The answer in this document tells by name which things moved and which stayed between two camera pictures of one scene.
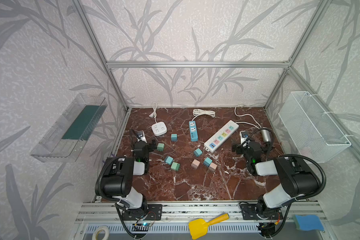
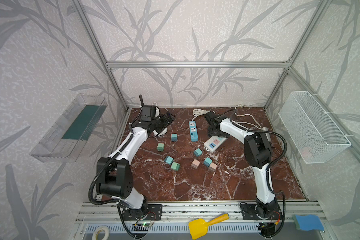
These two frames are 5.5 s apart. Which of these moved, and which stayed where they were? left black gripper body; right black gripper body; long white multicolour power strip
Moved: right black gripper body; left black gripper body
Stayed: long white multicolour power strip
